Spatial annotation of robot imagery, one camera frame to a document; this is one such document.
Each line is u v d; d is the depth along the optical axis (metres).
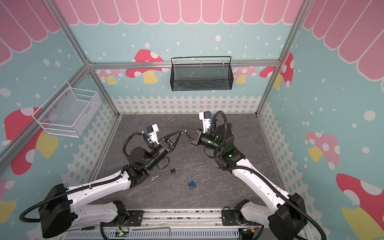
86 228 0.70
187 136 0.63
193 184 0.85
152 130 0.62
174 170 0.89
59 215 0.40
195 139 0.58
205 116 0.60
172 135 0.64
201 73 0.96
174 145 0.61
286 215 0.38
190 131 0.63
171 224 0.74
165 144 0.58
